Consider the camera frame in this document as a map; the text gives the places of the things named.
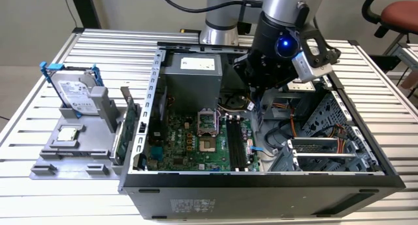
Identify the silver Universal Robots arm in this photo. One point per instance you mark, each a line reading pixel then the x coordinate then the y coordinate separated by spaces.
pixel 287 5

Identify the red office chair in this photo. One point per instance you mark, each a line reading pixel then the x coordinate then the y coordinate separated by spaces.
pixel 398 14

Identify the green graphics card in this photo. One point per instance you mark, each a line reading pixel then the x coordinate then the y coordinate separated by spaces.
pixel 126 134

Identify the round CPU cooler fan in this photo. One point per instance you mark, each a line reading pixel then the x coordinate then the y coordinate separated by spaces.
pixel 233 102

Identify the grey metal drive cage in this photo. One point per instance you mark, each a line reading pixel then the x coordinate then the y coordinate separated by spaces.
pixel 281 100

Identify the black RAM slot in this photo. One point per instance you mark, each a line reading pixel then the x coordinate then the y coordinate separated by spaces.
pixel 233 144
pixel 242 144

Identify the grey parts rack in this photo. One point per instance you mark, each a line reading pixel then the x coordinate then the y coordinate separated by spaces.
pixel 95 134

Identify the hard disk in blue carrier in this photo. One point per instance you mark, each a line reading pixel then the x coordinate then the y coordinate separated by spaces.
pixel 74 93

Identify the CPU socket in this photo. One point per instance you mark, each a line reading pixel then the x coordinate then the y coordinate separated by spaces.
pixel 207 144

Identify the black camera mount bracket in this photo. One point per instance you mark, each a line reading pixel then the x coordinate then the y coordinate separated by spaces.
pixel 321 53

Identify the grey metal disk bay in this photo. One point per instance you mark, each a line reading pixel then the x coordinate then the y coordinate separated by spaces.
pixel 323 155

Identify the black upright post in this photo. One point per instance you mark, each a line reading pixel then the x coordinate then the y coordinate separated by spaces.
pixel 86 9

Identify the silver CPU chip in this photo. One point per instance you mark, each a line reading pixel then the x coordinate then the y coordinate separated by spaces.
pixel 67 135

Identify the yellow black tag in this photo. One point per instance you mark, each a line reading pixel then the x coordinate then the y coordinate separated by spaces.
pixel 187 30

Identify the metal slat side table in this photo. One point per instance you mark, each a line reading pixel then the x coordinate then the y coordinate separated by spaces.
pixel 405 61

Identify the person's bare forearm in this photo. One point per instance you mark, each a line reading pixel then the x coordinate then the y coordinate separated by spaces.
pixel 412 79

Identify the black open PC case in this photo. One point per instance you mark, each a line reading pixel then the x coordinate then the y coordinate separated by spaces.
pixel 229 198

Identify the green motherboard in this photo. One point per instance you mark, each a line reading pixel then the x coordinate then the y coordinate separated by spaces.
pixel 183 141

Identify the silver drive plate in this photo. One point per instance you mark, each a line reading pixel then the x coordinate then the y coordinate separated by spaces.
pixel 302 86

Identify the grey power supply unit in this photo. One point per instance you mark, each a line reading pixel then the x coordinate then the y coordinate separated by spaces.
pixel 193 85

